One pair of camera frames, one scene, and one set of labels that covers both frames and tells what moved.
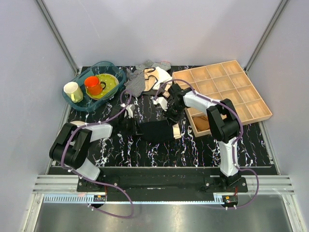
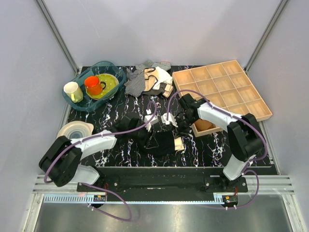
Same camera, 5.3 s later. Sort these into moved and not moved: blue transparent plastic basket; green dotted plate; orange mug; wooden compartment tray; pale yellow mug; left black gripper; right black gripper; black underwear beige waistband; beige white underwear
Moved: black underwear beige waistband; left black gripper; right black gripper
Not moved: pale yellow mug; wooden compartment tray; orange mug; blue transparent plastic basket; beige white underwear; green dotted plate
